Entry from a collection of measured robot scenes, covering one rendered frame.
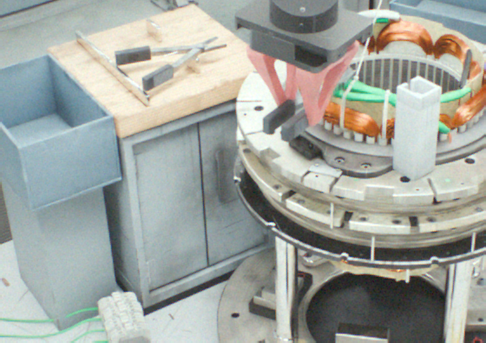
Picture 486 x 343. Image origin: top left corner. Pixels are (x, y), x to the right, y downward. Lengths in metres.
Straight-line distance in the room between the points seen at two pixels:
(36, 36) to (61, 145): 2.51
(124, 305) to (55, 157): 0.22
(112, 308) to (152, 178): 0.17
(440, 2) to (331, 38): 0.60
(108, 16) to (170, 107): 2.55
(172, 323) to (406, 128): 0.46
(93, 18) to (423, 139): 2.80
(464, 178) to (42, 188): 0.45
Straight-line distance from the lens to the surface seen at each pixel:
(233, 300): 1.32
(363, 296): 1.36
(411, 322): 1.33
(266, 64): 0.93
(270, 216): 1.09
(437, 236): 1.05
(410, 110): 0.98
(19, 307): 1.38
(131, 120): 1.17
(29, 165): 1.16
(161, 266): 1.32
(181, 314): 1.34
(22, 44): 3.62
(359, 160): 1.03
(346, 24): 0.91
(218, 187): 1.30
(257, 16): 0.92
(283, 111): 0.95
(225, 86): 1.22
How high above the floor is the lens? 1.69
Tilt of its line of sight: 36 degrees down
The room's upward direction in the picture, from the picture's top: 2 degrees counter-clockwise
